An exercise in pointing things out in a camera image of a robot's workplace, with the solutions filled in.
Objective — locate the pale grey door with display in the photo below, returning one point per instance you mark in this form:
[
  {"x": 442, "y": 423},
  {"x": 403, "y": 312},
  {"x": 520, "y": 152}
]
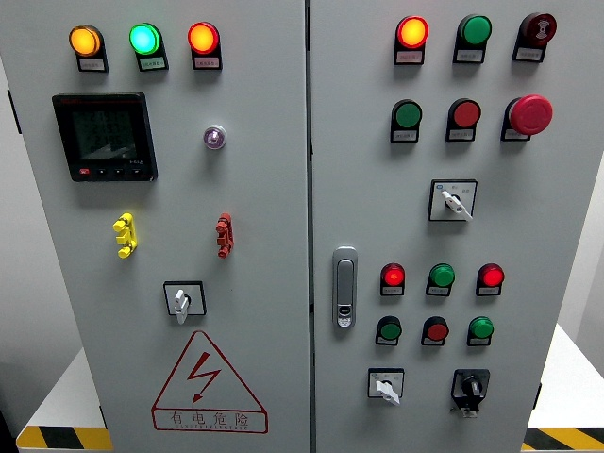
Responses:
[{"x": 264, "y": 189}]

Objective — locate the silver door lock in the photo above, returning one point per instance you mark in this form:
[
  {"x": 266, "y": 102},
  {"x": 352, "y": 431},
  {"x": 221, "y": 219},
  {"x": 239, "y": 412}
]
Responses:
[{"x": 345, "y": 288}]

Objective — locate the small red round lamp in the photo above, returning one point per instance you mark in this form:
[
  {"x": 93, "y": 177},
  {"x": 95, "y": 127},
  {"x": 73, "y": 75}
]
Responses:
[
  {"x": 393, "y": 275},
  {"x": 491, "y": 275}
]

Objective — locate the small label plate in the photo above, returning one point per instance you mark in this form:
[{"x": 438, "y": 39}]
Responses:
[
  {"x": 207, "y": 62},
  {"x": 468, "y": 55},
  {"x": 408, "y": 57},
  {"x": 460, "y": 135},
  {"x": 437, "y": 291},
  {"x": 528, "y": 55},
  {"x": 152, "y": 63},
  {"x": 404, "y": 136},
  {"x": 478, "y": 342},
  {"x": 392, "y": 291},
  {"x": 513, "y": 135},
  {"x": 386, "y": 342},
  {"x": 488, "y": 291},
  {"x": 431, "y": 342},
  {"x": 91, "y": 64}
]

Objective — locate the white round lamp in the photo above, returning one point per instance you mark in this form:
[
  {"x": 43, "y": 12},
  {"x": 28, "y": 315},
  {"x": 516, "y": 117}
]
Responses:
[{"x": 214, "y": 137}]

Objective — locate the small green push button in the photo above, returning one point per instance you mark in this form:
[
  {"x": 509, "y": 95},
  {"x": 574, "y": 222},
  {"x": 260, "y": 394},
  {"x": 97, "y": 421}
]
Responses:
[{"x": 390, "y": 330}]

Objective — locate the small green round lamp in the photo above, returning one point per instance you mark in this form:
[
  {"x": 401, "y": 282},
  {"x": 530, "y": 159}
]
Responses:
[
  {"x": 442, "y": 275},
  {"x": 481, "y": 327}
]

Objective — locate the small red push button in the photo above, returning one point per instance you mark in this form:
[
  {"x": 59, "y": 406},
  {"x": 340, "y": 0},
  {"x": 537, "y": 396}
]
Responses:
[{"x": 437, "y": 330}]

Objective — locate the red warning triangle sticker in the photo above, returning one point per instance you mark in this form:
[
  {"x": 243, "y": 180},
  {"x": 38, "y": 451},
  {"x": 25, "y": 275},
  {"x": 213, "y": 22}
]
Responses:
[{"x": 205, "y": 417}]

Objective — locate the black display meter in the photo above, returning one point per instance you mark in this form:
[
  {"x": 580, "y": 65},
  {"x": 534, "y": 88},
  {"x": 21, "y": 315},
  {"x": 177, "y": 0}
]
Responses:
[{"x": 106, "y": 137}]

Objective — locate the pale grey door with lock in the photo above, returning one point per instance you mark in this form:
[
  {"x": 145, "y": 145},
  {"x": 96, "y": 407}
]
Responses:
[{"x": 519, "y": 226}]

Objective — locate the bright green round lamp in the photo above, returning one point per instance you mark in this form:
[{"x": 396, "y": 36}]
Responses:
[{"x": 144, "y": 38}]

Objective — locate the large red stop button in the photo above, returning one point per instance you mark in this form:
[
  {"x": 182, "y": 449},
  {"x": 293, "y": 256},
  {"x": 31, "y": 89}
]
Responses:
[{"x": 531, "y": 114}]

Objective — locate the dark green round lamp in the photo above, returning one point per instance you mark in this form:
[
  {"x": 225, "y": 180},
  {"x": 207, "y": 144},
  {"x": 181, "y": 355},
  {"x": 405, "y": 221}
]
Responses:
[{"x": 475, "y": 30}]

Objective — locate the black door hinge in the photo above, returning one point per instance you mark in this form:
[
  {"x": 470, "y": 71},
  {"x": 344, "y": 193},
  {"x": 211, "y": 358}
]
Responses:
[
  {"x": 538, "y": 395},
  {"x": 103, "y": 416},
  {"x": 14, "y": 111}
]

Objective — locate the yellow round lamp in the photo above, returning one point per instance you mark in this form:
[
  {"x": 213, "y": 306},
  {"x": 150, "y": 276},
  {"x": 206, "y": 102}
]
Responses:
[{"x": 85, "y": 40}]

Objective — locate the dark red buzzer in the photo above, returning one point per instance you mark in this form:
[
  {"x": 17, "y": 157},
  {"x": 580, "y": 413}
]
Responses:
[{"x": 539, "y": 28}]

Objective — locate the black yellow striped tape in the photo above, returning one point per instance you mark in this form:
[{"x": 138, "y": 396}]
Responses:
[
  {"x": 566, "y": 439},
  {"x": 61, "y": 438}
]

